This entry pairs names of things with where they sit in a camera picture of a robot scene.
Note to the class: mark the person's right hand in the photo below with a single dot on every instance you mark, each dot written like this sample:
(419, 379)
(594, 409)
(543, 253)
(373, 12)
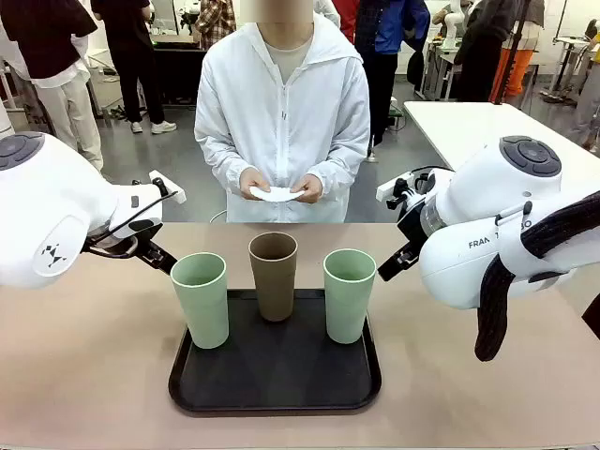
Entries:
(253, 180)

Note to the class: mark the bystander in plaid shirt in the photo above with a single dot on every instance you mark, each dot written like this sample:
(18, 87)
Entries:
(213, 23)

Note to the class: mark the dark humanoid background robot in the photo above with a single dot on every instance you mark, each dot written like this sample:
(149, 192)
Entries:
(190, 19)

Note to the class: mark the bystander black top cream trousers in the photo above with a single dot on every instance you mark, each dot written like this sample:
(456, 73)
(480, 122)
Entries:
(47, 37)

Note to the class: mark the brown tall cup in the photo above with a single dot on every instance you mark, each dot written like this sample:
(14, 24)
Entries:
(274, 286)

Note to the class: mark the light green tall cup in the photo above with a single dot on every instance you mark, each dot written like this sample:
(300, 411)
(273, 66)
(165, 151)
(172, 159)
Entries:
(348, 304)
(201, 309)

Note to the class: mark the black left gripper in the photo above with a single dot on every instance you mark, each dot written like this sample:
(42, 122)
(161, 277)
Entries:
(147, 250)

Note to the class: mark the person's right forearm white sleeve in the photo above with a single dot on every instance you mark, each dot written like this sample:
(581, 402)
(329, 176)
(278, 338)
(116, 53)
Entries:
(218, 164)

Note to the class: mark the white standing desk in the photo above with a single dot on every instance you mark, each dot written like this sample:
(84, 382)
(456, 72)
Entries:
(569, 42)

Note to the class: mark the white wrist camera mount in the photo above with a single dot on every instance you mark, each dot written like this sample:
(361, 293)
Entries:
(174, 194)
(386, 190)

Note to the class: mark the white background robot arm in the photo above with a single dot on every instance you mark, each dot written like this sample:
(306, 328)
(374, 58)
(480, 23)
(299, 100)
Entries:
(452, 28)

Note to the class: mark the bystander black clothes white sneakers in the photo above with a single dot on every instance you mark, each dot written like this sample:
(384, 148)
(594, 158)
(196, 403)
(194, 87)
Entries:
(131, 56)

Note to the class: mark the white side table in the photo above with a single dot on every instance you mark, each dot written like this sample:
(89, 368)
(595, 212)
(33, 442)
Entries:
(459, 126)

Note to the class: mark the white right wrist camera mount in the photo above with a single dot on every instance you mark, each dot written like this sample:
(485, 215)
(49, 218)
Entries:
(386, 190)

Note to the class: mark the person's left hand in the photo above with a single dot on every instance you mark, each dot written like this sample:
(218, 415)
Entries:
(311, 190)

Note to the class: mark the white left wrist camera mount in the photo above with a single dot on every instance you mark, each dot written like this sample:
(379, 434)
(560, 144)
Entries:
(174, 194)

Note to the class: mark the bystander in blue jacket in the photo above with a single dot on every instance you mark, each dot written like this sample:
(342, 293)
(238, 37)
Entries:
(389, 28)

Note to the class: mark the black slanted tripod pole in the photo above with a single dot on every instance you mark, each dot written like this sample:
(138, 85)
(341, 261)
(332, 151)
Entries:
(513, 51)

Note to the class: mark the bystander in red top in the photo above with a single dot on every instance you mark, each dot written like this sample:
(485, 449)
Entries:
(349, 19)

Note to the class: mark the white scalloped paper coaster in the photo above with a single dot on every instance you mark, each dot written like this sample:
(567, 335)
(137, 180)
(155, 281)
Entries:
(276, 194)

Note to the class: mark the person in white zip jacket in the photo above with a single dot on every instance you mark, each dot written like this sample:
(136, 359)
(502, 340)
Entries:
(281, 117)

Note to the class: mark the bystander in white coat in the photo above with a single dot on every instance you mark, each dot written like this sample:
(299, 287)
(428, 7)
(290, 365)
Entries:
(328, 11)

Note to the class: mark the person's left forearm white sleeve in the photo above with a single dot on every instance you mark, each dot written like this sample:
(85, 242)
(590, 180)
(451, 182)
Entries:
(347, 169)

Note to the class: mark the black plastic serving tray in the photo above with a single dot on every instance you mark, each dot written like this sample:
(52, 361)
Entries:
(281, 370)

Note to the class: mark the bystander in grey trousers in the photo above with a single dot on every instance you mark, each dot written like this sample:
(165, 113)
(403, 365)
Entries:
(590, 94)

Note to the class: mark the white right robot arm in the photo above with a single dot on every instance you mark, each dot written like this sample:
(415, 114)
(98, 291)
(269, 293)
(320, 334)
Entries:
(469, 272)

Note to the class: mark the white cylindrical air purifier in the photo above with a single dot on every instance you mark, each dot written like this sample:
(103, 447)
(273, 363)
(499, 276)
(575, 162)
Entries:
(4, 122)

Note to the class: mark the bystander in orange trousers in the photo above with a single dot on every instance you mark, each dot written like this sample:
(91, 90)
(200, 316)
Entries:
(518, 70)

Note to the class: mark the bystander in dark grey jacket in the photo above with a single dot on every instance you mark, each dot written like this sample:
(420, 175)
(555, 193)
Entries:
(483, 47)

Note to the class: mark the desk with black panel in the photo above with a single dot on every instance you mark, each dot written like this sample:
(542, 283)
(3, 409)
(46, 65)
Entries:
(180, 70)

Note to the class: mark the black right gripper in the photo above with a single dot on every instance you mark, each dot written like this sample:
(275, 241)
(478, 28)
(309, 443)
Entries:
(411, 232)

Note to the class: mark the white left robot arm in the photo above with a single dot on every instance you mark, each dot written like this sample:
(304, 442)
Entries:
(47, 211)

